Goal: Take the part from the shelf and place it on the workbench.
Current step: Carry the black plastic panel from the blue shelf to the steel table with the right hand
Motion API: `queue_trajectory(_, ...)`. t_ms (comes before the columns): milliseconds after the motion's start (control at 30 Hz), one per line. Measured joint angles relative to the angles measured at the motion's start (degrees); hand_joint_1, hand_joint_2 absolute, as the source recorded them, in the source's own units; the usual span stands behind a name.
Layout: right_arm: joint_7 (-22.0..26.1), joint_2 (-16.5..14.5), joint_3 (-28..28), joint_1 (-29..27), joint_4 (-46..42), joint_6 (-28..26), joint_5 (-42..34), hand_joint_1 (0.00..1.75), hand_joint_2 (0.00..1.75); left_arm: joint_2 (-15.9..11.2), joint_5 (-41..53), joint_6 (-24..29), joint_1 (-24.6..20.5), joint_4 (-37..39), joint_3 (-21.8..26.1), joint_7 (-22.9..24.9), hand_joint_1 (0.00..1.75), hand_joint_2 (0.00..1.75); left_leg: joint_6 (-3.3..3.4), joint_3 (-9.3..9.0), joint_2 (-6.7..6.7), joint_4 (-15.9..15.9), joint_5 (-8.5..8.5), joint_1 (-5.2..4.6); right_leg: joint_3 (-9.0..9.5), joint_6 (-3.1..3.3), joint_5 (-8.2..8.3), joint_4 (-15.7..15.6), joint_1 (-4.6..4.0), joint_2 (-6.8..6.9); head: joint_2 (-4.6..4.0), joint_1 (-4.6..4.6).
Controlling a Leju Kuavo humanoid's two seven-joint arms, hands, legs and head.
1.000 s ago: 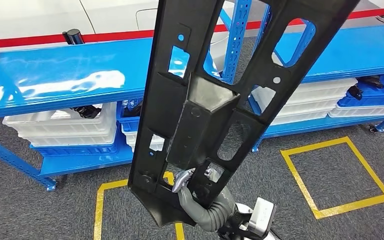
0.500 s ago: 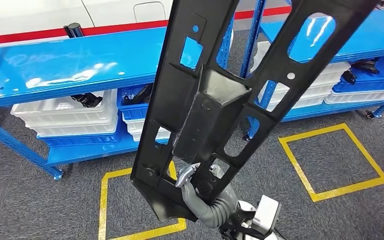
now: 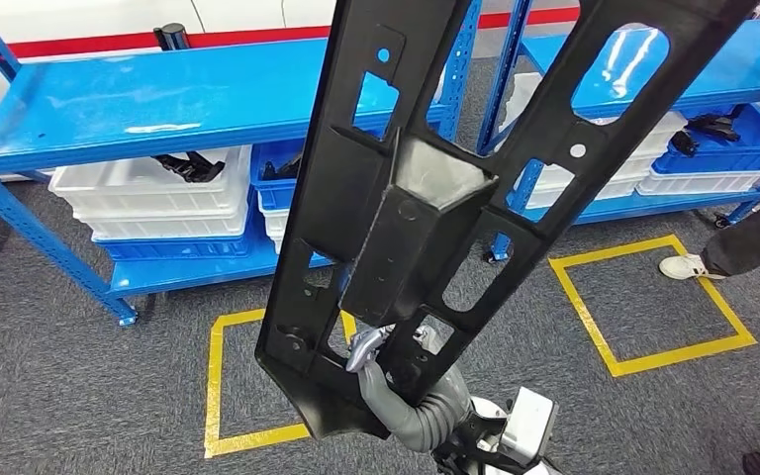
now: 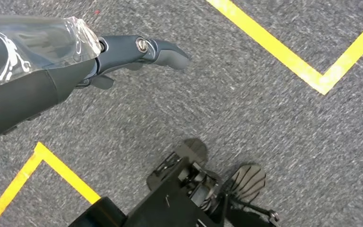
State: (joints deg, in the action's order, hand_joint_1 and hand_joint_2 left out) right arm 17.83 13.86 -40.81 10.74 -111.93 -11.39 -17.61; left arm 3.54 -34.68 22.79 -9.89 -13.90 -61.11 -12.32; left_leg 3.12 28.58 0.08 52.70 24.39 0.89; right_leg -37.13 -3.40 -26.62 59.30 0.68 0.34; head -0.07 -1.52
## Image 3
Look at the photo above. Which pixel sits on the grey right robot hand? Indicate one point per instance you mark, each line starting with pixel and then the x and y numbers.
pixel 380 406

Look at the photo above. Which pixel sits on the long black plastic frame part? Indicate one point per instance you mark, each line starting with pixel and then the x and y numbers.
pixel 413 249

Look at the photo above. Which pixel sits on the small black plastic part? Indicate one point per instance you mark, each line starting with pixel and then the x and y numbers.
pixel 285 170
pixel 714 126
pixel 190 169

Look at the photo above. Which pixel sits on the blue metal shelf rack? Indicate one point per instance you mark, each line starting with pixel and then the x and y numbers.
pixel 714 65
pixel 157 105

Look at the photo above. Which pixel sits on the blue plastic crate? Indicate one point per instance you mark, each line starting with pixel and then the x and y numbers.
pixel 275 193
pixel 747 147
pixel 170 249

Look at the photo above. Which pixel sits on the yellow floor tape square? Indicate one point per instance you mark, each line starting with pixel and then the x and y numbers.
pixel 681 354

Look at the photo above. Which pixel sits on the white plastic crate stack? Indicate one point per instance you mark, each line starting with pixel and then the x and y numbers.
pixel 616 187

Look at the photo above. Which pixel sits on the red barrier belt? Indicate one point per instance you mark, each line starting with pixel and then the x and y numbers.
pixel 91 43

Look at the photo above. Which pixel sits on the white vehicle body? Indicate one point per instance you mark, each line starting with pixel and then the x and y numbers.
pixel 91 16

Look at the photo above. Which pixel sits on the black stanchion post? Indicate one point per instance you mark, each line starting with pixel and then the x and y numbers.
pixel 171 36

